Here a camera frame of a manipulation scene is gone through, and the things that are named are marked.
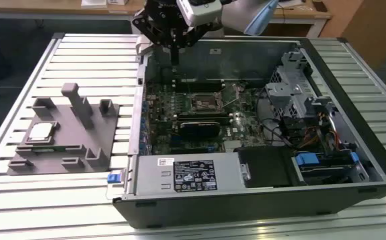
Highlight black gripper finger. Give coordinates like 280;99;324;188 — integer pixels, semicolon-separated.
175;22;215;67
131;11;176;67

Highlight metal socket cover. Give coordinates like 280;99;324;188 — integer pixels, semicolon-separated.
213;82;248;100

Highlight silver CPU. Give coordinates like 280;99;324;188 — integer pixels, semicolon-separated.
25;122;56;143

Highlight CPU socket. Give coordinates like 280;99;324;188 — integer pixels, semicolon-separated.
187;92;225;112

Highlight black RAM slot bank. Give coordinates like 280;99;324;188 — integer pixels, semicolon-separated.
173;76;225;93
177;112;231;124

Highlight white paper sheet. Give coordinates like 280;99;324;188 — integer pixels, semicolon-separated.
80;0;109;7

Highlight wooden desk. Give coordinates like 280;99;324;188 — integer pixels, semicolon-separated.
0;0;333;38

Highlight metal drive cage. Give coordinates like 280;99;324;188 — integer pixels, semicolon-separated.
264;51;339;120

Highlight black graphics card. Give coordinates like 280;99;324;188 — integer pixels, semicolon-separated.
175;121;221;140

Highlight green motherboard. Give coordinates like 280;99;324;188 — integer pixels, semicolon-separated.
140;81;271;155

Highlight silver chipset heatsink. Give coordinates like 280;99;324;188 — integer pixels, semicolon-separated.
224;139;243;151

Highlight grey parts rack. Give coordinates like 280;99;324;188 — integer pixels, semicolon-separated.
5;82;122;177

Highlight wooden cabinet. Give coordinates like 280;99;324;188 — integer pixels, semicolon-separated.
319;0;386;73

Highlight green RAM stick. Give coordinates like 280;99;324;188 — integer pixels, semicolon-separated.
28;147;69;153

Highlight black plastic shroud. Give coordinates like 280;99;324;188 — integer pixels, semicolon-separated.
235;146;305;188

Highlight grey power supply unit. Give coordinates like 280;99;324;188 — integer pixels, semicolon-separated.
135;152;247;197

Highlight blue case latch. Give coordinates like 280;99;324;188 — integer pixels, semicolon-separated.
106;170;122;185

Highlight blue disk carrier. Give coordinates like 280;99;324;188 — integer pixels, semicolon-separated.
293;151;360;168

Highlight hard disk drive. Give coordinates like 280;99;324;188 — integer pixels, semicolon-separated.
299;164;353;186

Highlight black PC case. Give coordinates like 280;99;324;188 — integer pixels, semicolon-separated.
110;34;386;230

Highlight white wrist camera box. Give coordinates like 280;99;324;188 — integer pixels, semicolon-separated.
175;0;225;27

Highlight orange yellow power wires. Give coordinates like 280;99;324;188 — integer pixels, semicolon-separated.
295;112;344;151

